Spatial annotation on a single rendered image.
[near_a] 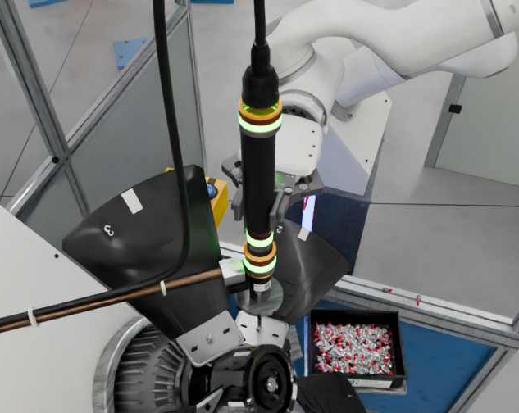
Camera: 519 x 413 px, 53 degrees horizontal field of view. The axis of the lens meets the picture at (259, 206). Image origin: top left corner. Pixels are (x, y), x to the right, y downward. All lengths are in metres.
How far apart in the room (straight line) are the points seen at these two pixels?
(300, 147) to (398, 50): 0.18
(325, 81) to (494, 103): 1.97
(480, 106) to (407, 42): 1.99
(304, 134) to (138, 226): 0.27
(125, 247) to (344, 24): 0.42
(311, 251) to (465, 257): 1.65
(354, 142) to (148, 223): 0.75
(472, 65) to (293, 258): 0.55
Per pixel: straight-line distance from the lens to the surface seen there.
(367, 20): 0.73
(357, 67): 1.30
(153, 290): 0.71
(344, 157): 1.37
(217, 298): 0.80
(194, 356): 0.84
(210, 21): 4.02
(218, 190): 1.25
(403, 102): 3.35
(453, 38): 0.73
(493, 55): 1.20
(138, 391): 0.90
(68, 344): 0.94
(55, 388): 0.93
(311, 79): 0.76
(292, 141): 0.69
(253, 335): 0.90
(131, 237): 0.76
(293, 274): 0.97
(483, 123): 2.77
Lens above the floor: 1.99
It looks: 49 degrees down
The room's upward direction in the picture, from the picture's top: straight up
